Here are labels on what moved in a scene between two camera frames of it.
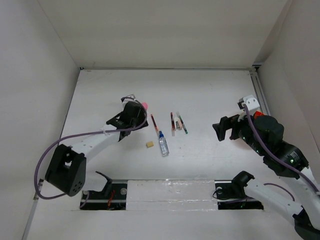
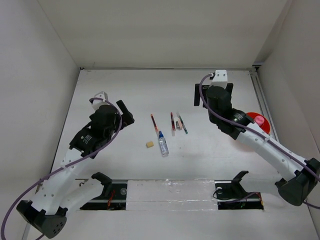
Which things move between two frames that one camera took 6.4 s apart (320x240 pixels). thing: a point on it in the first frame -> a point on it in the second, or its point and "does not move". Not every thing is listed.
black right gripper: x=225 y=123 -> x=197 y=95
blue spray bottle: x=163 y=145 does not move
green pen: x=183 y=125 does not move
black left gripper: x=140 y=117 -> x=126 y=117
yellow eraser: x=149 y=144 does not move
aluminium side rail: x=258 y=89 does not move
